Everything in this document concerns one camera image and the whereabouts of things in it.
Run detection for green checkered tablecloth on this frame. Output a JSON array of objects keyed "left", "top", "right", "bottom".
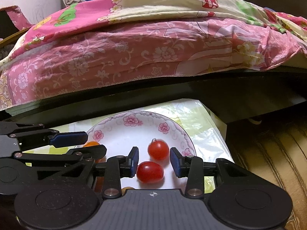
[{"left": 22, "top": 98, "right": 235, "bottom": 194}]

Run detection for dark bed frame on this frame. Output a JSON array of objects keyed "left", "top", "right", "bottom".
[{"left": 1, "top": 66, "right": 306, "bottom": 128}]

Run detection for pink floral quilt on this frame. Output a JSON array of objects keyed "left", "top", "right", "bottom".
[{"left": 1, "top": 0, "right": 306, "bottom": 110}]

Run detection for round red cherry tomato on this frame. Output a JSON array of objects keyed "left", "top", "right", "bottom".
[{"left": 147, "top": 139, "right": 170, "bottom": 161}]

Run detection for larger orange tangerine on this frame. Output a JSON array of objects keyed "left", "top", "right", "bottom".
[{"left": 83, "top": 141, "right": 106, "bottom": 163}]

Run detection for white floral plate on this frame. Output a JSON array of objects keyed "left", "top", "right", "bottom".
[{"left": 82, "top": 110, "right": 197, "bottom": 194}]

